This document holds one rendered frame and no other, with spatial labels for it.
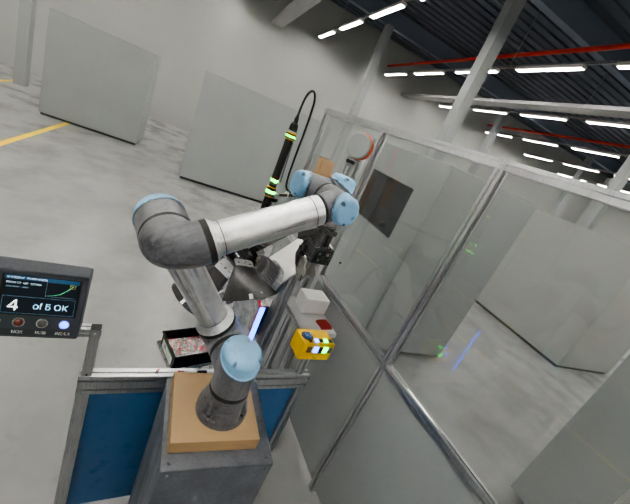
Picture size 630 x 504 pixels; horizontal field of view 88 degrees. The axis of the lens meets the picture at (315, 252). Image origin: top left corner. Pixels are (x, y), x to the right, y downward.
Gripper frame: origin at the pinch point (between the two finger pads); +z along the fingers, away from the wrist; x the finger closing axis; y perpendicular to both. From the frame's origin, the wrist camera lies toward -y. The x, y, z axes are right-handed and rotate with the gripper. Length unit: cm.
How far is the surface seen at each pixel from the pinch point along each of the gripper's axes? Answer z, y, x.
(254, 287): 25.3, -31.3, 1.0
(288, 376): 58, -12, 23
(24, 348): 142, -121, -88
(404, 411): 52, 17, 69
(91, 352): 47, -15, -53
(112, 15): -115, -1302, -168
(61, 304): 25, -10, -63
